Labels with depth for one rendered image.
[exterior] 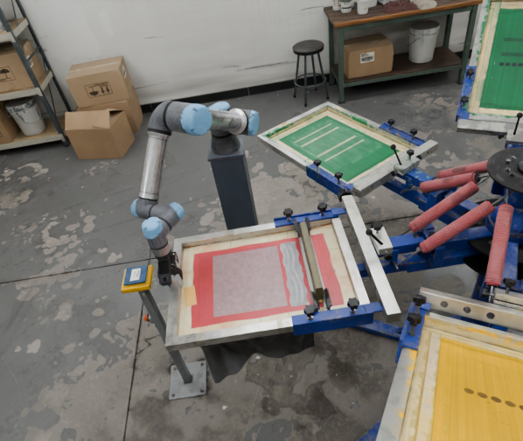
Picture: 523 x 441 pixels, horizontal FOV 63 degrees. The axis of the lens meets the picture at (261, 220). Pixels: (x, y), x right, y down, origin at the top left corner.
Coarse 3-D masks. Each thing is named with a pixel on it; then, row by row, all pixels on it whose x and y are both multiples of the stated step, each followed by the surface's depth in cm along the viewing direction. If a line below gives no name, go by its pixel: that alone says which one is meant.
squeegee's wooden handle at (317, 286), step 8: (304, 224) 188; (304, 232) 184; (304, 240) 181; (304, 248) 182; (312, 248) 177; (312, 256) 173; (312, 264) 170; (312, 272) 167; (312, 280) 167; (320, 280) 164; (320, 288) 161; (320, 296) 164
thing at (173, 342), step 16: (272, 224) 201; (320, 224) 200; (336, 224) 195; (176, 240) 202; (192, 240) 200; (208, 240) 200; (224, 240) 201; (352, 256) 180; (352, 272) 173; (176, 288) 180; (352, 288) 172; (176, 304) 173; (176, 320) 167; (288, 320) 160; (176, 336) 162; (192, 336) 161; (208, 336) 160; (224, 336) 159; (240, 336) 159; (256, 336) 160
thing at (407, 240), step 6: (408, 234) 178; (390, 240) 177; (396, 240) 176; (402, 240) 176; (408, 240) 175; (414, 240) 175; (396, 246) 174; (402, 246) 174; (408, 246) 174; (414, 246) 175; (402, 252) 176; (408, 252) 177
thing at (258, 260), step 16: (288, 240) 197; (320, 240) 194; (208, 256) 196; (224, 256) 194; (240, 256) 193; (256, 256) 192; (272, 256) 190; (320, 256) 187; (208, 272) 188; (224, 272) 187; (240, 272) 186; (256, 272) 185; (272, 272) 184
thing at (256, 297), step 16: (304, 272) 181; (320, 272) 180; (208, 288) 182; (224, 288) 181; (240, 288) 179; (256, 288) 178; (272, 288) 177; (336, 288) 173; (208, 304) 175; (224, 304) 174; (240, 304) 173; (256, 304) 172; (272, 304) 171; (288, 304) 170; (304, 304) 169; (320, 304) 168; (336, 304) 167; (192, 320) 170; (208, 320) 169; (224, 320) 168
